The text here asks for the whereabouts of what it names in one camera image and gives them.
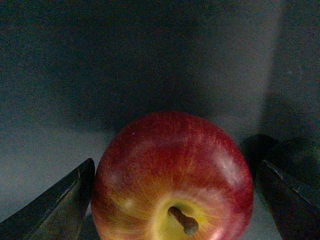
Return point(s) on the red yellow apple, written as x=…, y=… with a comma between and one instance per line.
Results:
x=172, y=176

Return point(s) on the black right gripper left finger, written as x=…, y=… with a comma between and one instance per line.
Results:
x=56, y=214

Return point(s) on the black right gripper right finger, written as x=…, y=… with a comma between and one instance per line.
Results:
x=294, y=206

